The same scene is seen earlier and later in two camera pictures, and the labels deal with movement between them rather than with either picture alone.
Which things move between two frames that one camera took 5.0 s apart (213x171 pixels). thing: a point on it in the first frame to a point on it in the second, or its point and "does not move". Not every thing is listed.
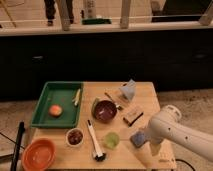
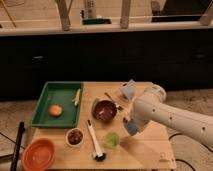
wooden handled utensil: (119, 107) does not move
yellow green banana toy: (77, 97) does not move
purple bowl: (104, 110) does not move
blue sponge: (138, 138) to (132, 127)
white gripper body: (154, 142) to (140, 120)
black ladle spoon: (99, 154) does not move
